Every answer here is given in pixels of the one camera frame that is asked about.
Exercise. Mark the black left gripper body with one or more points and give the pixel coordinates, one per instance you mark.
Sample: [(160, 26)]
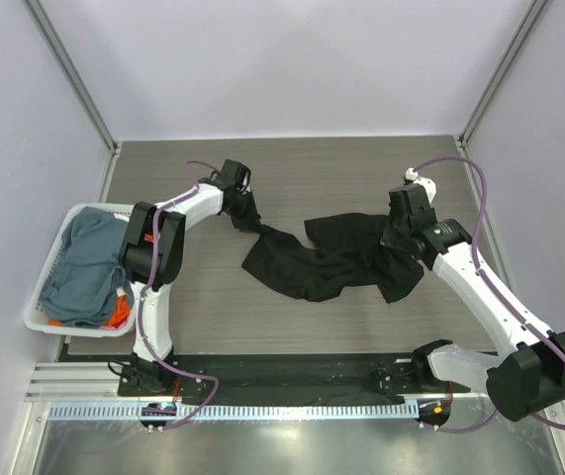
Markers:
[(245, 211)]

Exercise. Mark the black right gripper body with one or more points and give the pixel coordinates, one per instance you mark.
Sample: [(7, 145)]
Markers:
[(394, 236)]

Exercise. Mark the black t-shirt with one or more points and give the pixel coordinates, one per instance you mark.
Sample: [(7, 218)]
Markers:
[(346, 252)]

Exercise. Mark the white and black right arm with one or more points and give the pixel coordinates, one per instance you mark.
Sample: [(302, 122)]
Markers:
[(525, 374)]

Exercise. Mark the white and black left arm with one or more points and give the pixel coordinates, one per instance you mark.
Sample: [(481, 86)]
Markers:
[(152, 254)]

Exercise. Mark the orange garment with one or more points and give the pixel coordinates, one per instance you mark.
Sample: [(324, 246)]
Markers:
[(118, 318)]

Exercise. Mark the grey-blue t-shirt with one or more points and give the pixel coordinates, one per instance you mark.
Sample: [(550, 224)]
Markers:
[(88, 278)]

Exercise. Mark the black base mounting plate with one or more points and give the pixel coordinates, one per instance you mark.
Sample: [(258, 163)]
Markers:
[(281, 380)]

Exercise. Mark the white plastic laundry basket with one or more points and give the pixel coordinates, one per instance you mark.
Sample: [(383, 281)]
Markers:
[(34, 315)]

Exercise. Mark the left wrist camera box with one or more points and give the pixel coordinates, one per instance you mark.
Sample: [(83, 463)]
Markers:
[(233, 175)]

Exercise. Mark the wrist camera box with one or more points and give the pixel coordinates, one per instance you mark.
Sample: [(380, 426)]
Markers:
[(412, 198), (233, 175)]

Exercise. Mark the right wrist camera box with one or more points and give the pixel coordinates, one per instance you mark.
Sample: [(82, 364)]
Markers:
[(412, 198)]

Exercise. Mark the slotted white cable duct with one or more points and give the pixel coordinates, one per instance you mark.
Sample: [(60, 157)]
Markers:
[(162, 411)]

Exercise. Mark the left aluminium frame post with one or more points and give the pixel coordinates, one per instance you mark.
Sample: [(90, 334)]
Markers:
[(62, 57)]

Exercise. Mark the aluminium frame post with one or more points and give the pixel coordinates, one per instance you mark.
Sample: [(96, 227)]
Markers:
[(520, 38), (62, 57)]

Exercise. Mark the right aluminium frame post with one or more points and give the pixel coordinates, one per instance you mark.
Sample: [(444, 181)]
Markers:
[(520, 38)]

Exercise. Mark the aluminium front rail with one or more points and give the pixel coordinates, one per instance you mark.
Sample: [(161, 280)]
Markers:
[(69, 381)]

